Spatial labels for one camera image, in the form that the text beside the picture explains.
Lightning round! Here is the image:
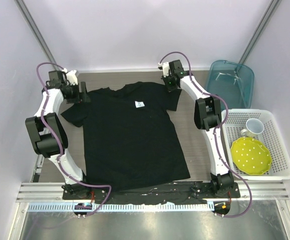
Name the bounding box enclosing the black t-shirt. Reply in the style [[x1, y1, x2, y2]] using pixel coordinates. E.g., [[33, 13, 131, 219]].
[[62, 82, 190, 191]]

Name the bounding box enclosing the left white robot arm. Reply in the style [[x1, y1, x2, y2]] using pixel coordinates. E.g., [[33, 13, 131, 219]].
[[25, 69, 91, 200]]

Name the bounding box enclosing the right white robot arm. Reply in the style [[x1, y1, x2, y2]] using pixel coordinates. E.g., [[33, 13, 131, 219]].
[[158, 60, 234, 198]]

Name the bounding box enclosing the white paper label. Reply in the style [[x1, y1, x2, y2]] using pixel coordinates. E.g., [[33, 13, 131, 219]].
[[135, 101, 145, 108]]

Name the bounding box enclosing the teal transparent plastic bin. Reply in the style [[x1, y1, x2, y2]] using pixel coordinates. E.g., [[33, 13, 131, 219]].
[[205, 60, 255, 109]]

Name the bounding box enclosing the light blue mug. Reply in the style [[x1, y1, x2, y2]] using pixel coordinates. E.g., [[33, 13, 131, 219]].
[[240, 118, 265, 138]]

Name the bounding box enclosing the yellow dotted plate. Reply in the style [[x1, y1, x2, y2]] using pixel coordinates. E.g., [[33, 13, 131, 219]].
[[230, 137, 273, 176]]

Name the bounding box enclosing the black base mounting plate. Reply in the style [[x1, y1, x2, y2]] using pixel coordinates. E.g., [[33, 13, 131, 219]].
[[61, 181, 241, 205]]

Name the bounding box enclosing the white perforated plastic basket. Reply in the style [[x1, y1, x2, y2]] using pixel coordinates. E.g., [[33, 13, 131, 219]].
[[222, 108, 290, 181]]

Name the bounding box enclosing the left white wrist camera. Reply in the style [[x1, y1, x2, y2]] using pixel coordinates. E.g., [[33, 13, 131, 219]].
[[61, 68, 79, 85]]

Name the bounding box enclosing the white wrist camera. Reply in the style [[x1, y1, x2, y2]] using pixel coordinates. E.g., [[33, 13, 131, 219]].
[[158, 62, 170, 77], [61, 68, 79, 85]]

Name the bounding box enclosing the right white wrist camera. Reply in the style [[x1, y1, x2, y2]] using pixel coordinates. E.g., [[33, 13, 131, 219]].
[[158, 62, 170, 77]]

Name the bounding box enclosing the white slotted cable duct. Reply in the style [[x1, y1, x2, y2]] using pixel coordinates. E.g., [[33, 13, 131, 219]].
[[27, 201, 214, 213]]

